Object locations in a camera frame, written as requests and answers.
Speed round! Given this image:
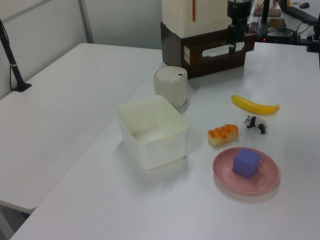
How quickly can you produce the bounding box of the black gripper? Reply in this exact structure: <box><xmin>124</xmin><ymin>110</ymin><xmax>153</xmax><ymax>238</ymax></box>
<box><xmin>226</xmin><ymin>0</ymin><xmax>252</xmax><ymax>54</ymax></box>

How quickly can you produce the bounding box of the black and white panda toy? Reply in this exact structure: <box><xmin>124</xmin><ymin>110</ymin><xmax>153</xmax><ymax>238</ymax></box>
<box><xmin>243</xmin><ymin>115</ymin><xmax>268</xmax><ymax>135</ymax></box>

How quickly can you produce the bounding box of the yellow toy banana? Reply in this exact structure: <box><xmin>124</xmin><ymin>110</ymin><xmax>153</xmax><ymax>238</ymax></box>
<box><xmin>230</xmin><ymin>94</ymin><xmax>280</xmax><ymax>116</ymax></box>

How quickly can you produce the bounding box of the orange glazed toy bread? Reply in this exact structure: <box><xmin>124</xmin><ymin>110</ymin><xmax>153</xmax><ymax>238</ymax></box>
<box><xmin>207</xmin><ymin>123</ymin><xmax>240</xmax><ymax>146</ymax></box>

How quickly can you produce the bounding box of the black monitor stand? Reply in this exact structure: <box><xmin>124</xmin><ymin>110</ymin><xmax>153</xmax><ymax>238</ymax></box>
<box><xmin>254</xmin><ymin>0</ymin><xmax>271</xmax><ymax>35</ymax></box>

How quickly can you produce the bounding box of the black device with red light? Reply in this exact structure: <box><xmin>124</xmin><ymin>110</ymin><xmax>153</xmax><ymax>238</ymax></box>
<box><xmin>264</xmin><ymin>30</ymin><xmax>296</xmax><ymax>45</ymax></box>

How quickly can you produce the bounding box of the dark brown wooden cabinet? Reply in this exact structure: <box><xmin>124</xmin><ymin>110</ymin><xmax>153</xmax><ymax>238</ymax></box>
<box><xmin>160</xmin><ymin>21</ymin><xmax>251</xmax><ymax>80</ymax></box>

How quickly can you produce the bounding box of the beige round trash can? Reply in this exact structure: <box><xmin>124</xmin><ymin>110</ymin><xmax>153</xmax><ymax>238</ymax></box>
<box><xmin>153</xmin><ymin>66</ymin><xmax>189</xmax><ymax>109</ymax></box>

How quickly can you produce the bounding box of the purple cube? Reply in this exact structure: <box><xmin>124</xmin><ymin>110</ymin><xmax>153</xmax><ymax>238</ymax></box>
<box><xmin>232</xmin><ymin>147</ymin><xmax>262</xmax><ymax>180</ymax></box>

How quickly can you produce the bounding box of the pink round plate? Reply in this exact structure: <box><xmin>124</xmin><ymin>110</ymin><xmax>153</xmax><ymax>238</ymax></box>
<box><xmin>212</xmin><ymin>147</ymin><xmax>280</xmax><ymax>195</ymax></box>

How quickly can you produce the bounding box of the white rectangular plastic bin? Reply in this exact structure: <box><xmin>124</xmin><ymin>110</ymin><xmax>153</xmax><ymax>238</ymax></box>
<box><xmin>116</xmin><ymin>94</ymin><xmax>190</xmax><ymax>171</ymax></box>

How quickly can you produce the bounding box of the black pole with table clamp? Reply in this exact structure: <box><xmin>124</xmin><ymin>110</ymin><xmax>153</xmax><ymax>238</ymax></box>
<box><xmin>0</xmin><ymin>18</ymin><xmax>33</xmax><ymax>93</ymax></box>

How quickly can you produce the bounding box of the brown drawer with white handle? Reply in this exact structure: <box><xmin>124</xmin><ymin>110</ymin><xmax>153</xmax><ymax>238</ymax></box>
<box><xmin>183</xmin><ymin>31</ymin><xmax>257</xmax><ymax>71</ymax></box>

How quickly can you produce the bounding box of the black clamp mount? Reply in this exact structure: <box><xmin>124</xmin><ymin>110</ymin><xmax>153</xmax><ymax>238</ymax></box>
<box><xmin>306</xmin><ymin>21</ymin><xmax>320</xmax><ymax>53</ymax></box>

